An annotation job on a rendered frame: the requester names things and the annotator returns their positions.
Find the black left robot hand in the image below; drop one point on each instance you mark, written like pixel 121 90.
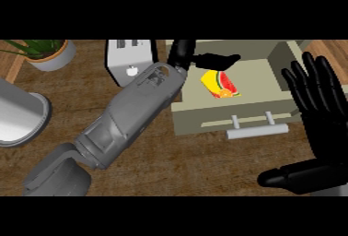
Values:
pixel 181 52

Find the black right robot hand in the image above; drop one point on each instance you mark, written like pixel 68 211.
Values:
pixel 326 123

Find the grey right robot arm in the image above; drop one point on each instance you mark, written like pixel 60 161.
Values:
pixel 333 193

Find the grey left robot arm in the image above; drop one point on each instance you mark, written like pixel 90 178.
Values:
pixel 131 107

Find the yellow red fruit-print cup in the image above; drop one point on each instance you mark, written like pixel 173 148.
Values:
pixel 220 84

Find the beige open drawer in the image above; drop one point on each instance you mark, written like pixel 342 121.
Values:
pixel 254 83

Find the beige drawer front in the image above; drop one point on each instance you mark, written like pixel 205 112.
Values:
pixel 217 118

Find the white toaster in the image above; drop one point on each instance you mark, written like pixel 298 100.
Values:
pixel 128 61

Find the green plant in grey pot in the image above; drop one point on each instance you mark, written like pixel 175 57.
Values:
pixel 47 52

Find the grey cylindrical appliance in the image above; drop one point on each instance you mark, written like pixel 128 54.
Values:
pixel 18 116

